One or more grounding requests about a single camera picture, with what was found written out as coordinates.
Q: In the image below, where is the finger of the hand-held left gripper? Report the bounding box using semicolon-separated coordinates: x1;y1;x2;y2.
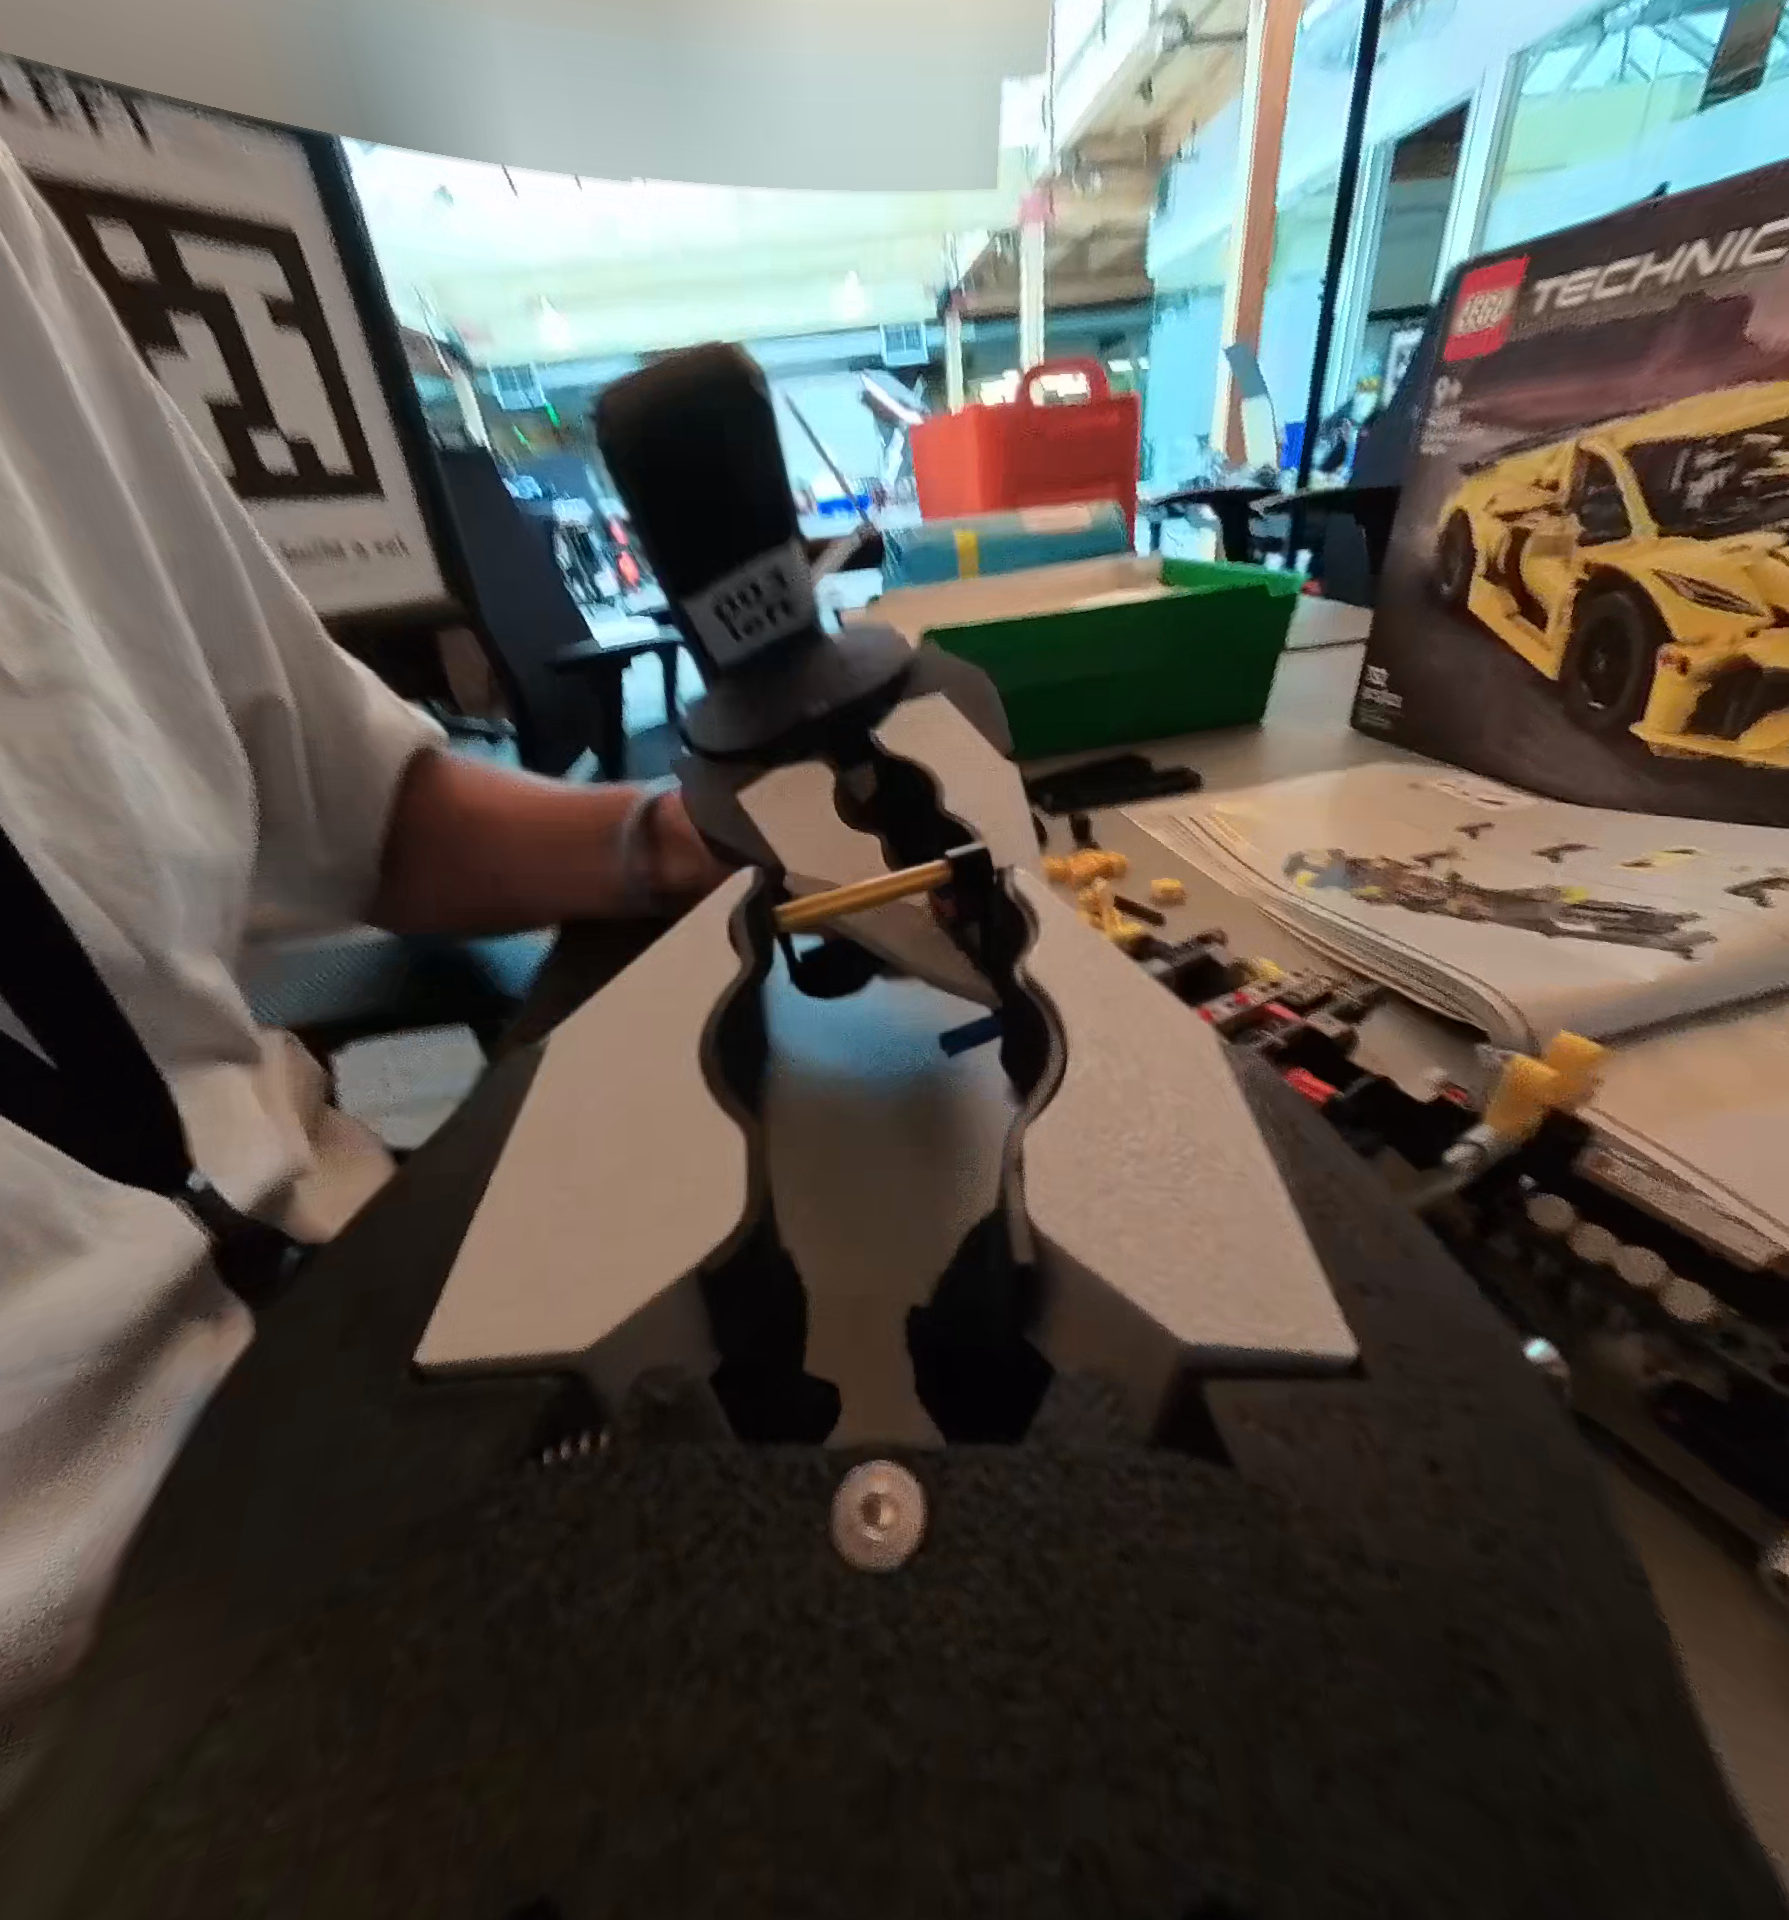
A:
743;755;989;1007
876;698;1047;889

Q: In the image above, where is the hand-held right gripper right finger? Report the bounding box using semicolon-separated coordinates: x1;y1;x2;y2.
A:
987;868;1360;1383

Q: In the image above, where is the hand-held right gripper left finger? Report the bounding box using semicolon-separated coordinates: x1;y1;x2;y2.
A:
414;868;779;1383

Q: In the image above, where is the yellow lego axle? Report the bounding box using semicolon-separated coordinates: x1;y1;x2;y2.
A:
771;860;959;931

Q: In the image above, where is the black lego connector blue pin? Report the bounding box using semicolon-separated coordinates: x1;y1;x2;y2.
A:
942;844;1009;981

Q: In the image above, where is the person's left forearm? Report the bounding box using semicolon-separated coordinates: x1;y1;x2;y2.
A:
376;749;655;939

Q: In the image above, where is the stack of black lego beams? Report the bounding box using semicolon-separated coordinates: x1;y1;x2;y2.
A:
1026;755;1204;816

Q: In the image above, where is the pile of yellow lego pieces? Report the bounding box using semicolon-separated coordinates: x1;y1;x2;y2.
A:
1040;846;1187;958

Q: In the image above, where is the lego car chassis model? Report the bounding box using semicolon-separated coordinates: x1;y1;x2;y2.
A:
1133;929;1789;1613

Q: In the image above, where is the yellow toy car set box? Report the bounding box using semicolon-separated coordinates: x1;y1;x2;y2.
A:
1350;142;1789;834

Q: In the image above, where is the person's left hand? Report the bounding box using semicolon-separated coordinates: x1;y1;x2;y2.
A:
642;791;734;913

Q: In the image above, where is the white cardboard sheet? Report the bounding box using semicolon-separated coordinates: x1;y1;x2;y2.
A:
842;554;1196;643

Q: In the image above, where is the green plastic bin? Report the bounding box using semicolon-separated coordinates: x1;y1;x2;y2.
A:
924;558;1304;758

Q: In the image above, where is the black armrest office chair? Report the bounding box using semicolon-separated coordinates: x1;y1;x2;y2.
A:
429;443;686;783

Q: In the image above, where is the light blue plastic bag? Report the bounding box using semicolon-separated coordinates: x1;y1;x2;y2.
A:
878;503;1133;590

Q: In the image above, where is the open instruction booklet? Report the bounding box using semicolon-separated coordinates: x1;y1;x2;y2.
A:
1125;762;1789;1307

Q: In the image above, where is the black white marker card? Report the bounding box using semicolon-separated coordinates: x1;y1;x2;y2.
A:
0;37;453;618

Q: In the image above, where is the black disc-top stand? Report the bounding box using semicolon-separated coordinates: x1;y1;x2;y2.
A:
1290;0;1388;494

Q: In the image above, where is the black neck strap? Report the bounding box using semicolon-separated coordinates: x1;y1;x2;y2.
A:
0;719;303;1307

